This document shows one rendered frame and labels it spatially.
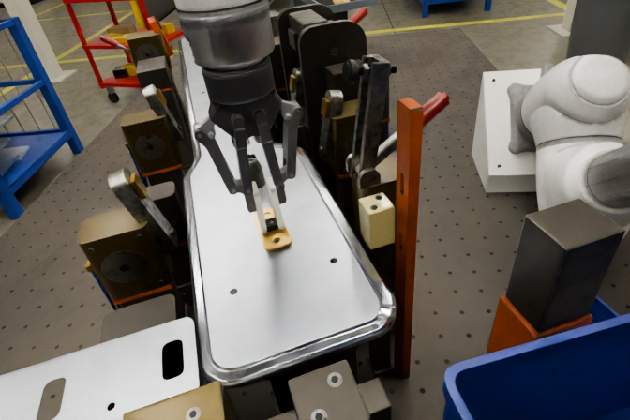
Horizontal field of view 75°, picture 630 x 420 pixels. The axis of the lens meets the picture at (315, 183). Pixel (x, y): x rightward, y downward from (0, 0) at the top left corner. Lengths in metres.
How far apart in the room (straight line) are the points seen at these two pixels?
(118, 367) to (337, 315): 0.24
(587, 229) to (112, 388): 0.44
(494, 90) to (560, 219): 0.90
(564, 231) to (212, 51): 0.33
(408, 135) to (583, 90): 0.55
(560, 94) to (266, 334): 0.72
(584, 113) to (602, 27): 2.78
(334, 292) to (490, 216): 0.66
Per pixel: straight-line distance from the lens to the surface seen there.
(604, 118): 0.96
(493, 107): 1.17
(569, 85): 0.95
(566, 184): 0.89
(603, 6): 3.67
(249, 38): 0.42
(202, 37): 0.43
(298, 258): 0.54
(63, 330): 1.05
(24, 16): 5.27
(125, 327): 0.58
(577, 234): 0.30
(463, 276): 0.94
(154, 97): 0.89
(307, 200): 0.64
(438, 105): 0.58
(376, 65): 0.50
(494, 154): 1.14
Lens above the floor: 1.39
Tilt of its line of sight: 35 degrees down
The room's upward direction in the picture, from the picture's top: 7 degrees counter-clockwise
